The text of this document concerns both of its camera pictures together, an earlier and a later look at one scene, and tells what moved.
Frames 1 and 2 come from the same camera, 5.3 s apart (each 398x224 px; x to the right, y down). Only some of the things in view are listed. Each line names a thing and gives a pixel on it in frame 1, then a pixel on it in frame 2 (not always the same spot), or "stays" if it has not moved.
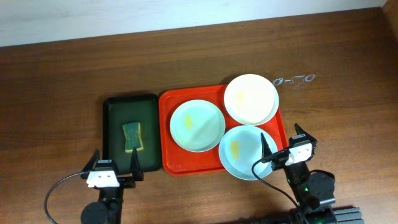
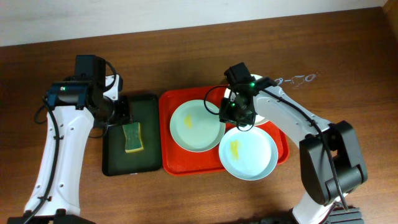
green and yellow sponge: x=132 y=132 stays
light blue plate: x=240 y=148 stays
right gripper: x=278 y=160 -> x=232 y=115
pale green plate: x=197 y=126 stays
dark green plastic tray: x=120 y=109 stays
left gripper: x=126 y=180 -> x=125 y=109
